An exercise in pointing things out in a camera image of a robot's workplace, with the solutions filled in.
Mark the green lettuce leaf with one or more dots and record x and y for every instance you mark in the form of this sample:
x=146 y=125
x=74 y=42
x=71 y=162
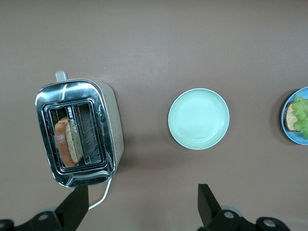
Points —
x=303 y=113

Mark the brown bread slice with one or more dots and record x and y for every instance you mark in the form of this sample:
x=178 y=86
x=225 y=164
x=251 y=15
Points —
x=291 y=118
x=66 y=144

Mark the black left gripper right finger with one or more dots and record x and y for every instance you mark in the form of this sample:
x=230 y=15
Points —
x=207 y=207

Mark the blue plate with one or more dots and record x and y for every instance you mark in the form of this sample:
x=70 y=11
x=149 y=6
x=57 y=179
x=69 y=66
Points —
x=296 y=140

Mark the mint green plate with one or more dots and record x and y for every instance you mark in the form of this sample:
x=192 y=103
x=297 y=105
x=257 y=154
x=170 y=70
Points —
x=198 y=119

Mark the beige chrome toaster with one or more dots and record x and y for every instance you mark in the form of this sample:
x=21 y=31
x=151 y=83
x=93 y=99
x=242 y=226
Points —
x=113 y=120

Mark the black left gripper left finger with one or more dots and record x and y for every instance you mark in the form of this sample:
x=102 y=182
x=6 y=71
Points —
x=77 y=204

